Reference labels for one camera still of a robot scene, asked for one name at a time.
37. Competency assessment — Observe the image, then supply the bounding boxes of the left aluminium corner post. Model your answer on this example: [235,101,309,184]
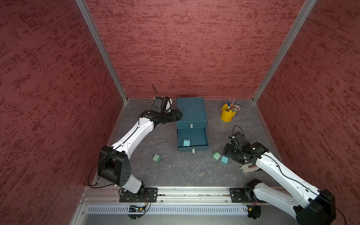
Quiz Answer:
[76,0,128,104]

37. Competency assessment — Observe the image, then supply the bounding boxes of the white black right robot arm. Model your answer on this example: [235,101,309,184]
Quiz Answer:
[223,142,337,225]

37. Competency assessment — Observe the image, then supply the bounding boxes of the teal green plug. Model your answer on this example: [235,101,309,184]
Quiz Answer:
[183,138,191,147]

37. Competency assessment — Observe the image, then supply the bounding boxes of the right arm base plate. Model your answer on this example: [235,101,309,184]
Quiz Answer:
[229,187,264,204]

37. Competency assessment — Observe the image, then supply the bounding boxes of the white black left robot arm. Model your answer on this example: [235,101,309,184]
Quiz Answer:
[97,109,182,198]

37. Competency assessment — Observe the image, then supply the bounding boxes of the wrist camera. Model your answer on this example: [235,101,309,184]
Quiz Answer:
[151,97,172,113]
[228,132,250,149]

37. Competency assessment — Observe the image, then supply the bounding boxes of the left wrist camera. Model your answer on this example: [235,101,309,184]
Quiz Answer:
[151,97,172,113]

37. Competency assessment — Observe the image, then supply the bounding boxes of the yellow pen cup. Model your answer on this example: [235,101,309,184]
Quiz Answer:
[220,104,237,122]

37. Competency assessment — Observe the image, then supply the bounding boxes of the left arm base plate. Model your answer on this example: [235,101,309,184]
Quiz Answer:
[119,187,158,203]

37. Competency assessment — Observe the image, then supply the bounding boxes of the right aluminium corner post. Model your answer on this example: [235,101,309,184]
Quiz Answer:
[252,0,317,104]

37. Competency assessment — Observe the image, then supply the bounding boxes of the pens in cup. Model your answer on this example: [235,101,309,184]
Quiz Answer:
[227,98,240,113]

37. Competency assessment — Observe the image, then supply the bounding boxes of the dark green plug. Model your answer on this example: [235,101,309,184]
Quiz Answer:
[152,154,162,163]

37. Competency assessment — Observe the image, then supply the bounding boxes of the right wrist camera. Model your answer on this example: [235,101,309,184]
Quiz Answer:
[228,132,250,149]

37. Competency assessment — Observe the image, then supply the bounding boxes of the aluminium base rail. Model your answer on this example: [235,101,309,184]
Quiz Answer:
[71,187,287,225]

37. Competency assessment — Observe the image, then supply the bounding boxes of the cyan blue plug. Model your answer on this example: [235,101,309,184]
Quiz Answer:
[220,156,229,164]

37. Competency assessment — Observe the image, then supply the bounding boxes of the aluminium corner post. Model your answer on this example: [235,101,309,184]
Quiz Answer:
[76,0,128,104]
[252,0,317,104]

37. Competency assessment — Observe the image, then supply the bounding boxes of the dark teal drawer cabinet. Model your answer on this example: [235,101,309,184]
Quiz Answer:
[176,97,210,153]

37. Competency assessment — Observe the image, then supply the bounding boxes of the light green plug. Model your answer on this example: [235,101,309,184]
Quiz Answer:
[212,151,222,161]

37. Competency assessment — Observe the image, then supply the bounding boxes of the teal drawer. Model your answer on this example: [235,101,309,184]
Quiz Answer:
[176,121,208,129]
[177,128,209,153]

